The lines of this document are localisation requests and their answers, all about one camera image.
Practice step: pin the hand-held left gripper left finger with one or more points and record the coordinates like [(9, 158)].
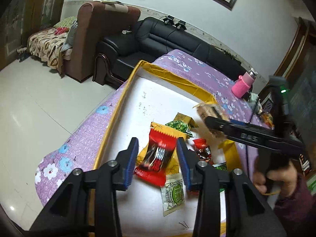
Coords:
[(130, 165)]

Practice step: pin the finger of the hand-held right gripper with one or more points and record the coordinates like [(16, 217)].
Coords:
[(218, 127), (239, 123)]

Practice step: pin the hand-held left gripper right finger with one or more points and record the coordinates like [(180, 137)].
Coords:
[(185, 165)]

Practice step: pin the clear yellow-edged cracker packet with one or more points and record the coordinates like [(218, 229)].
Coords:
[(207, 109)]

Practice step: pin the small dark red packet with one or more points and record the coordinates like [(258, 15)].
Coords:
[(203, 150)]

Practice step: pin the bright red snack packet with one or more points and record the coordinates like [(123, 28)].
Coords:
[(155, 153)]

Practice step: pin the green and white packet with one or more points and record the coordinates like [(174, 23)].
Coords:
[(174, 195)]

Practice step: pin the gold foil packet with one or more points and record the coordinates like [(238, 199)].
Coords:
[(184, 117)]

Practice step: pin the green snack packet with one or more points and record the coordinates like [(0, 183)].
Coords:
[(177, 126)]

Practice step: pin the yellow cardboard box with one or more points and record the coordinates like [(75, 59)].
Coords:
[(148, 98)]

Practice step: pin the person's right forearm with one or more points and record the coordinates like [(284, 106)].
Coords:
[(296, 209)]

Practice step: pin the person's right hand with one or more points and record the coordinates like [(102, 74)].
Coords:
[(281, 182)]

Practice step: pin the orange snack packets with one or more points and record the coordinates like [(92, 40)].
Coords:
[(267, 119)]

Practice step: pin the green wrapper packet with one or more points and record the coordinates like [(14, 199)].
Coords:
[(221, 166)]

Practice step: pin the pink knit-sleeved bottle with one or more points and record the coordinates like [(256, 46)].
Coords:
[(242, 86)]

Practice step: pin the wooden cabinet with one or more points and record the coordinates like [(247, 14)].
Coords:
[(303, 54)]

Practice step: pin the black leather sofa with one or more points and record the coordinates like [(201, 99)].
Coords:
[(160, 42)]

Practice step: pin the black clamp device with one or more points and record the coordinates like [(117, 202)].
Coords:
[(167, 20), (180, 25)]

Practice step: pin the brown armchair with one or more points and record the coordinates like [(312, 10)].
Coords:
[(98, 29)]

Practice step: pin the grey cloth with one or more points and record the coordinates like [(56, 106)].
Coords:
[(70, 35)]

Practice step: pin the bed with floral blanket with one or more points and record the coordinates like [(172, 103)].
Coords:
[(44, 44)]

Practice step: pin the green pillow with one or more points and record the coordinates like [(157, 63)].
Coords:
[(64, 22)]

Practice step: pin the flat cardboard piece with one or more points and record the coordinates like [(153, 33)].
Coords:
[(116, 5)]

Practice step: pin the wooden door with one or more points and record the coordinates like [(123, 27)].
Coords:
[(29, 17)]

